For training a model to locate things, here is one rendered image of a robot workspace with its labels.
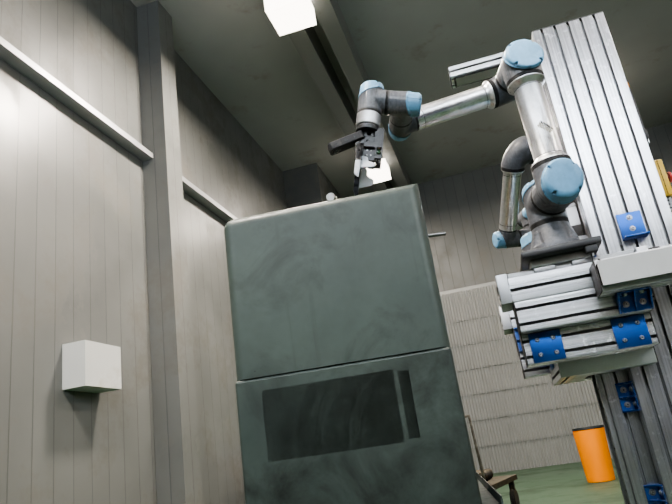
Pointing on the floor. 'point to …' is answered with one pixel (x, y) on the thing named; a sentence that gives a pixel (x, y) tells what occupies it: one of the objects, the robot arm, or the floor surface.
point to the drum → (594, 453)
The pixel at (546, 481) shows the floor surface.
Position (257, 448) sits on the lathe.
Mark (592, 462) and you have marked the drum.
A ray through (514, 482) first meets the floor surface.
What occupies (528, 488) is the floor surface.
